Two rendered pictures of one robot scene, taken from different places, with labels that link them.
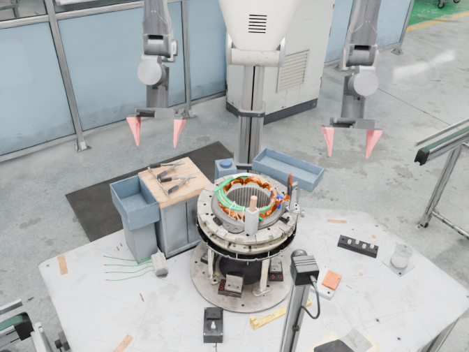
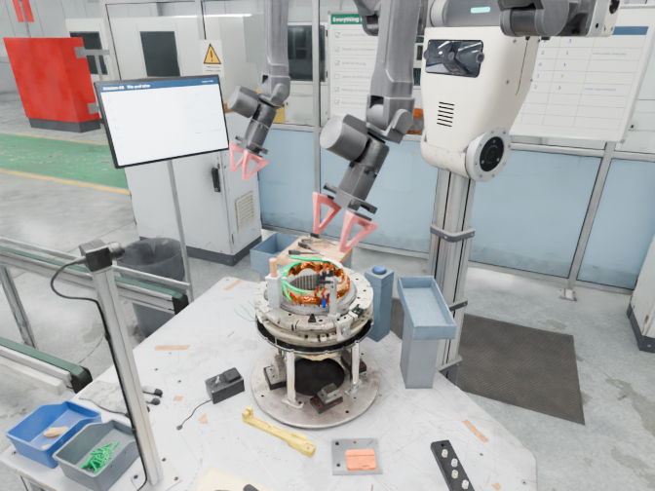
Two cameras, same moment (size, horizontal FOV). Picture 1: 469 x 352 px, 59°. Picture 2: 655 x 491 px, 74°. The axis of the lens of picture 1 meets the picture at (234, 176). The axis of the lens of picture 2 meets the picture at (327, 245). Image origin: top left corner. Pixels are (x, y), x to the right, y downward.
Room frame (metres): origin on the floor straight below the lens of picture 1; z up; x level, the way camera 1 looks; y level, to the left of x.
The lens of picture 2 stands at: (0.50, -0.92, 1.72)
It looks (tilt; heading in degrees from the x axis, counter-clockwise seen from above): 26 degrees down; 59
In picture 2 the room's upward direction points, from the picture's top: straight up
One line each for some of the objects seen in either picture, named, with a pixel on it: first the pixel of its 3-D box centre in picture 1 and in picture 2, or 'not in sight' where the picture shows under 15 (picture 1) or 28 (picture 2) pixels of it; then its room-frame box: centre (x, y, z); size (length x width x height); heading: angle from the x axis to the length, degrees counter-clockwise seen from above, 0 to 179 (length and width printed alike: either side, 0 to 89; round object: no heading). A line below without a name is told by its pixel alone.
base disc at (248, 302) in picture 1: (243, 265); (315, 374); (0.99, -0.05, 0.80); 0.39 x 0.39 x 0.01
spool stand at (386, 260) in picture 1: (401, 255); not in sight; (1.04, -0.63, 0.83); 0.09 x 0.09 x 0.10; 36
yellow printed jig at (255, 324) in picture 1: (281, 311); (278, 430); (0.81, -0.17, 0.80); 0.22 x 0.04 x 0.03; 119
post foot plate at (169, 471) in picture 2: not in sight; (156, 478); (0.51, -0.14, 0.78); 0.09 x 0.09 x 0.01; 11
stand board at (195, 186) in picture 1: (174, 181); (315, 254); (1.15, 0.21, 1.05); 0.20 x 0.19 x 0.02; 123
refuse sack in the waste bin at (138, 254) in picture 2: not in sight; (155, 276); (0.80, 1.60, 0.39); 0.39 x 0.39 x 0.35
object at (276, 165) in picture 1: (284, 193); (419, 339); (1.26, -0.20, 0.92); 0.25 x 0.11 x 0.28; 60
